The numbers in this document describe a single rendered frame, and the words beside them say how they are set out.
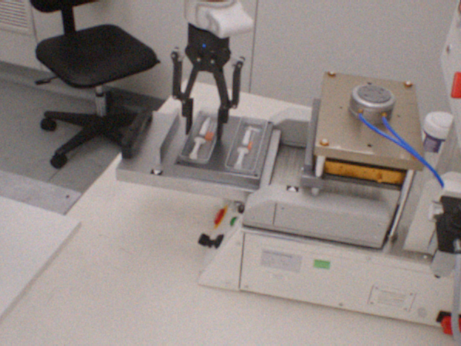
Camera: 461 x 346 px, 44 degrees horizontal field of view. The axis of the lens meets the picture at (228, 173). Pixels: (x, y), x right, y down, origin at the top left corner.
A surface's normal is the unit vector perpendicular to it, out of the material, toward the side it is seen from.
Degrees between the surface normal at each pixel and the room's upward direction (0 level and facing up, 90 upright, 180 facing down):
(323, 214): 90
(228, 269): 90
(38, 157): 0
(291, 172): 0
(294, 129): 90
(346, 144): 0
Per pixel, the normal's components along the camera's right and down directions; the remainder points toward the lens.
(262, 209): -0.19, 0.60
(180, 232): 0.05, -0.79
